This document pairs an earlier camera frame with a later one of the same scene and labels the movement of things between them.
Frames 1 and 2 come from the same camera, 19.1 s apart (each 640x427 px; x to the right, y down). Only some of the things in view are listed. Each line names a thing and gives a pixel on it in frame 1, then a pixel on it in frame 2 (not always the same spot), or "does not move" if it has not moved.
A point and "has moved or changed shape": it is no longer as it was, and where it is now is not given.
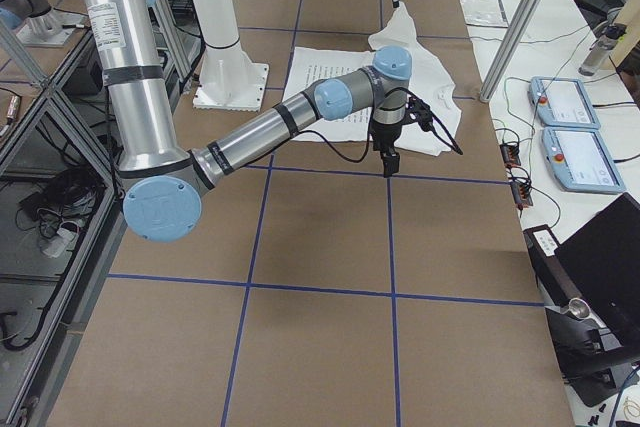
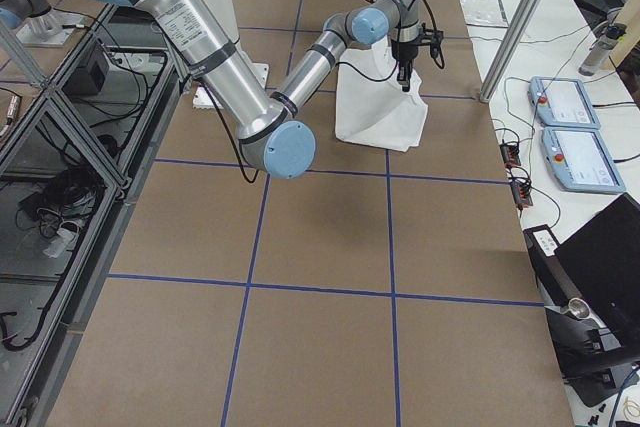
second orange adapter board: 522,195 does not move
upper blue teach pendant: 562,102 does not move
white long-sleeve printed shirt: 428,84 has moved or changed shape
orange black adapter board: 511,155 does not move
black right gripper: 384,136 → 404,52
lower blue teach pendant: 579,161 does not move
